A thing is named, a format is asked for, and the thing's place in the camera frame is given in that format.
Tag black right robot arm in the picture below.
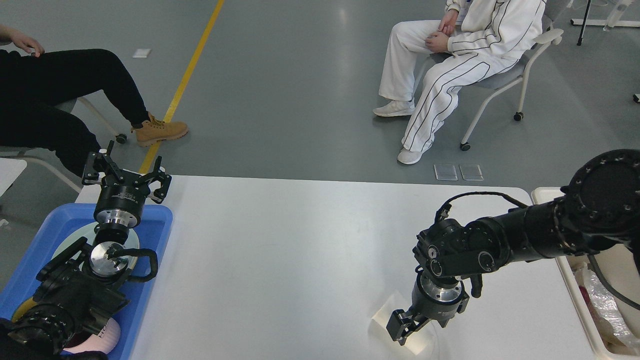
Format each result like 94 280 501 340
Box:
386 149 640 346

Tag beige plastic bin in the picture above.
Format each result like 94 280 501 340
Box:
531 187 640 360

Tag white paper cup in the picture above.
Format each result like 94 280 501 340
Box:
369 291 439 360

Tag right clear floor plate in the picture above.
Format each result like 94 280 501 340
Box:
459 164 483 182

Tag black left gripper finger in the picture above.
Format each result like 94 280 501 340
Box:
82 140 125 187
135 156 172 204

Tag white office chair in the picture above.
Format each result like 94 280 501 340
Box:
459 0 571 151

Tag black tripod stand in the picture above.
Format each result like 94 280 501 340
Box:
570 0 640 47

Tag seated person in black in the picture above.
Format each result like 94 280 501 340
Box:
0 25 149 177

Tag clear floor plate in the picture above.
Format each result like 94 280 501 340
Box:
433 163 458 182
459 164 483 182

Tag aluminium foil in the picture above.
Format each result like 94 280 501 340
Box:
573 262 640 356

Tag blue plastic tray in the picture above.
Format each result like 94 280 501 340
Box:
0 203 173 360

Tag person in white clothes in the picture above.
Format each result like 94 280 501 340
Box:
374 0 546 165

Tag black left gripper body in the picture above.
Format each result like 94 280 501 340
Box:
93 183 151 229

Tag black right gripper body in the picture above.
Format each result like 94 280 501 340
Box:
410 272 470 329

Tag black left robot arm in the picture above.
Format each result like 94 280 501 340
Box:
1 143 172 360

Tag pink HOME mug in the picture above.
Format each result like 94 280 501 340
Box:
62 317 121 354

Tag left clear floor plate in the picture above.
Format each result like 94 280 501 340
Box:
433 163 458 182

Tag white paper scrap on floor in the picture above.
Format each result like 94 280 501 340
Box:
132 48 152 59

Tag tan work boot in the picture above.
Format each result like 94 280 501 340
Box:
131 112 189 147

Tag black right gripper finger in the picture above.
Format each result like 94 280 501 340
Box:
386 309 432 346

